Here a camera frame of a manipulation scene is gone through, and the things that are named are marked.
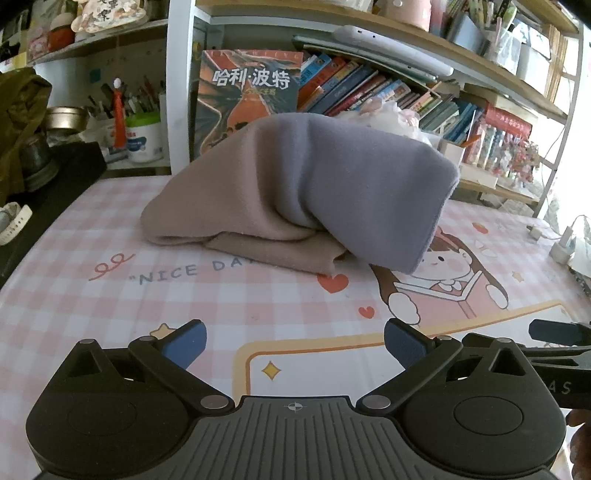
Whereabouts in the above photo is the pink ceramic jar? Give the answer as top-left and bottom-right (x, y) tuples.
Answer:
(383, 0), (432, 31)

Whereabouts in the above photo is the red round jar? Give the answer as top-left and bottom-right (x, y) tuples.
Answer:
(48, 18), (77, 51)

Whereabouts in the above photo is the dark metal pot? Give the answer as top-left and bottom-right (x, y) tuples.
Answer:
(18, 134), (61, 192)

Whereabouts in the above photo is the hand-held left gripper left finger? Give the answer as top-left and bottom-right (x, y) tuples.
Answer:
(55, 319), (234, 416)

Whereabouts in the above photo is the white wristwatch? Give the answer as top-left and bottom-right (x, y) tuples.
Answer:
(0, 203), (33, 245)

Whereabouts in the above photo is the grey-green flat folder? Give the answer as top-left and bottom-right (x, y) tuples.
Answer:
(293, 34), (437, 84)

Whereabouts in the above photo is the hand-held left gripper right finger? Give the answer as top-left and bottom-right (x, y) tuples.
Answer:
(356, 318), (536, 416)

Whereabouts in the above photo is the large dragon cover book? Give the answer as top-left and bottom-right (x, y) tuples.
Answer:
(189, 50), (304, 162)

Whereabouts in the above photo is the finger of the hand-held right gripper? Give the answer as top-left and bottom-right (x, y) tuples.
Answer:
(529, 318), (591, 347)
(516, 344), (591, 368)

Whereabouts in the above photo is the red-topped figurine display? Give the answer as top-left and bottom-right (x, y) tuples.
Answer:
(462, 105), (541, 185)

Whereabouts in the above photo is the white and pink plush bunny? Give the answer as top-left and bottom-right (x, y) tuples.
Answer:
(332, 99), (444, 145)

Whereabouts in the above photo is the beige and purple fleece garment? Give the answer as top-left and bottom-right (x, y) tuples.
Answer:
(141, 113), (460, 275)

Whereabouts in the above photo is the person's right hand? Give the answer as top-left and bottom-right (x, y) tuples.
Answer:
(566, 408), (591, 480)

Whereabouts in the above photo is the white pen cup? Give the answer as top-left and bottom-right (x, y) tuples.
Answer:
(84, 114), (126, 158)

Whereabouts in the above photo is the olive brown bag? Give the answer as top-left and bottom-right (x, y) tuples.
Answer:
(0, 68), (54, 206)

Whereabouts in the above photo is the row of colourful books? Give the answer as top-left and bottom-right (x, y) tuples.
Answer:
(298, 53), (485, 144)

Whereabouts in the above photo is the white shelf unit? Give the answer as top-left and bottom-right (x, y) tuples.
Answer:
(0, 0), (587, 217)

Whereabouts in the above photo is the round metal tin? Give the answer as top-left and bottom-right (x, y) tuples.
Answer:
(44, 106), (88, 134)

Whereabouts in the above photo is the bunch of pens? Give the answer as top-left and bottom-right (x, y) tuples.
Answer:
(85, 76), (167, 118)

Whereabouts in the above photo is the black box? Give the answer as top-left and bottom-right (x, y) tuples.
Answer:
(0, 141), (109, 287)

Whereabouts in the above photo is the white tub with green lid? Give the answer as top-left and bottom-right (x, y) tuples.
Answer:
(124, 113), (164, 163)

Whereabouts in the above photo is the small white storage box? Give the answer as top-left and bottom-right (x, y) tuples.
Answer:
(438, 138), (469, 167)

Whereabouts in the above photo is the red tassel ornament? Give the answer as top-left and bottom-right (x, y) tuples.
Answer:
(112, 78), (127, 151)

